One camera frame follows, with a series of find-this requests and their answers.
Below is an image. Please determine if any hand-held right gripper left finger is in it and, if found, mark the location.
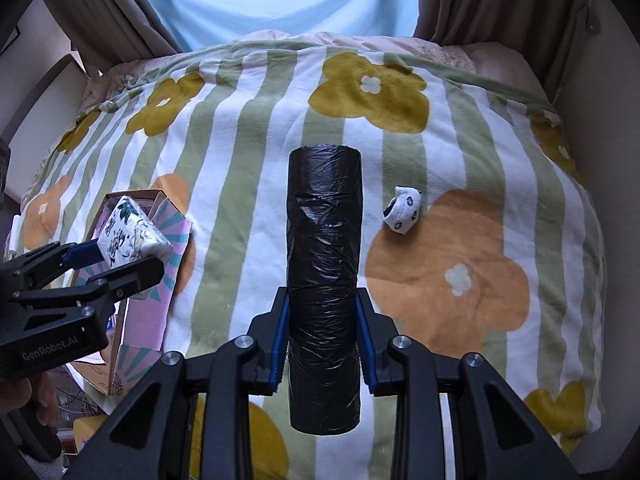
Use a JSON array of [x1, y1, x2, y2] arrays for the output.
[[65, 287, 291, 480]]

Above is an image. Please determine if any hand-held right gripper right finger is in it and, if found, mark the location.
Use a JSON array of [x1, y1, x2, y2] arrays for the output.
[[352, 287, 581, 480]]

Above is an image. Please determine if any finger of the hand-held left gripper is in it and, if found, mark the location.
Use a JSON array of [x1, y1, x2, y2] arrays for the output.
[[4, 241, 108, 292], [10, 255, 167, 313]]

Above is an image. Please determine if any black-and-white printed tissue pack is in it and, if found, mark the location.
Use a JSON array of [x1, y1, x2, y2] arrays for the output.
[[96, 196, 174, 264]]

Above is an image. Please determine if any cardboard box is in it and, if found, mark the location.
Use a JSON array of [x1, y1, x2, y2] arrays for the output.
[[70, 189, 194, 399]]

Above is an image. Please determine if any black trash bag roll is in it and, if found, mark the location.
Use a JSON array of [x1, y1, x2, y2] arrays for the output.
[[286, 144, 364, 435]]

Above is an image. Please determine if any person's left hand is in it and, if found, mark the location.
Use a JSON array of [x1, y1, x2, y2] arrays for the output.
[[0, 375, 65, 427]]

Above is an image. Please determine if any white rolled sock with dark print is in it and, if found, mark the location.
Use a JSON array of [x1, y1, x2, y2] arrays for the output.
[[382, 186, 422, 235]]

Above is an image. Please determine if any floral striped blanket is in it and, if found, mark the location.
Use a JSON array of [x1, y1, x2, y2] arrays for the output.
[[5, 40, 607, 480]]

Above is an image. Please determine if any brown curtain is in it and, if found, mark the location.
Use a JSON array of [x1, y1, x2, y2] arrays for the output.
[[42, 0, 184, 74], [412, 0, 597, 106]]

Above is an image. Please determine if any pink quilt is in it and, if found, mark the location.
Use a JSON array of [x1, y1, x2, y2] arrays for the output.
[[420, 42, 554, 107]]

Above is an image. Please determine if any light blue sheer curtain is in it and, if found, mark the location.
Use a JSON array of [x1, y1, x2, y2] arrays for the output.
[[125, 0, 427, 54]]

